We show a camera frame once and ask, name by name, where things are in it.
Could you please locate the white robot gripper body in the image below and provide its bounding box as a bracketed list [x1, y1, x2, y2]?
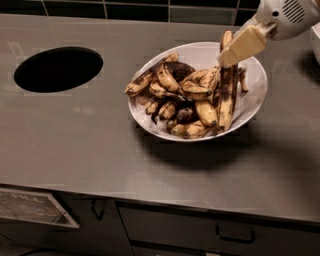
[256, 0, 320, 40]

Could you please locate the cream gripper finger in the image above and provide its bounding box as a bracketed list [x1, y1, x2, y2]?
[234, 17, 258, 37]
[217, 25, 267, 68]

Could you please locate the long spotted banana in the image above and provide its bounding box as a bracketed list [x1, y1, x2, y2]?
[218, 30, 238, 131]

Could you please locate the white oval bowl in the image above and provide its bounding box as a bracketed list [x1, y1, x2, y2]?
[128, 42, 268, 142]

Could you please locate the yellow spotted center banana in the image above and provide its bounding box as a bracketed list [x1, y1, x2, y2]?
[179, 66, 220, 101]

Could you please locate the short yellow banana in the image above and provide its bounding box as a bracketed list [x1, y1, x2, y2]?
[195, 100, 218, 127]

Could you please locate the blackened curved banana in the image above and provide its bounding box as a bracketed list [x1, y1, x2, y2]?
[157, 62, 195, 92]

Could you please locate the bottom yellow banana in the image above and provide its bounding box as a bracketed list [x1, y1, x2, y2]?
[170, 120, 211, 139]

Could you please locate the small banana lower left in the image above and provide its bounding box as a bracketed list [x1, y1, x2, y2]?
[157, 101, 176, 120]

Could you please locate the spotted banana on rim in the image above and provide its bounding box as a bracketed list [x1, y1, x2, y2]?
[125, 53, 179, 97]

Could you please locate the round countertop waste hole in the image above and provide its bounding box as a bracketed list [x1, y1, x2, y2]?
[14, 47, 103, 93]

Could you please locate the dark cabinet drawer front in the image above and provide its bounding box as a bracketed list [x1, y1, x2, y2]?
[117, 202, 320, 256]

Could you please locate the black drawer handle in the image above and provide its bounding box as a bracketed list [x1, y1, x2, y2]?
[215, 224, 255, 244]

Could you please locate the black cabinet door handle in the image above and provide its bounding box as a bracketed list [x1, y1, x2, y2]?
[90, 199, 105, 221]

